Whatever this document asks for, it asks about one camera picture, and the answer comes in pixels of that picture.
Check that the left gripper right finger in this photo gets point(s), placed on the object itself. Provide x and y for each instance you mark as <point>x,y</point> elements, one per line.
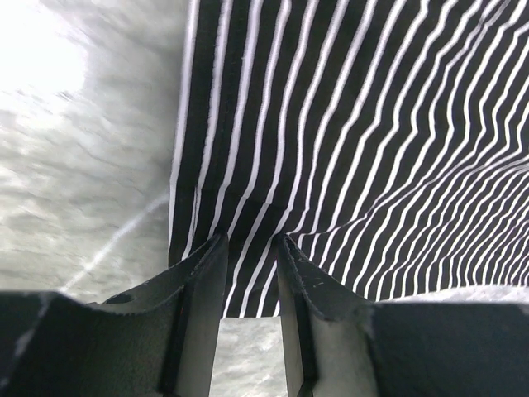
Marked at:
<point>338,344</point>

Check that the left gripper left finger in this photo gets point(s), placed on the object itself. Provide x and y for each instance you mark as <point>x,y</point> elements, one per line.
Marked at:
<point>157,339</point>

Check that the black white striped tank top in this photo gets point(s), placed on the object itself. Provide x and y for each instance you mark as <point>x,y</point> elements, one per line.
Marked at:
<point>387,139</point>

